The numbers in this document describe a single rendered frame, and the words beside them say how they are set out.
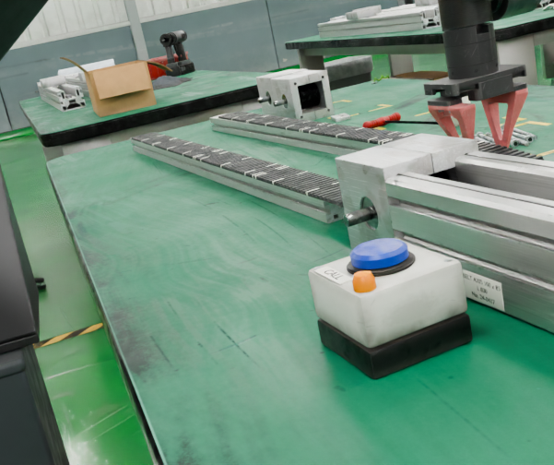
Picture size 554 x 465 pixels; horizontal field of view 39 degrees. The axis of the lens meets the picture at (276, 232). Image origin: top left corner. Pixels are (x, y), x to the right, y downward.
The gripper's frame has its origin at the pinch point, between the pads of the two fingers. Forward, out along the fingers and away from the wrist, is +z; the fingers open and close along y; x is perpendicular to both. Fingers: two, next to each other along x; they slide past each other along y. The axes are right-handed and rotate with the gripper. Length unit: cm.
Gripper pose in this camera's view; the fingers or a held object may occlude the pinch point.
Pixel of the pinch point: (484, 150)
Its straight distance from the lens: 97.0
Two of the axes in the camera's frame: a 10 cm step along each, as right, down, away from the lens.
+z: 2.0, 9.4, 2.7
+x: -3.9, -1.8, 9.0
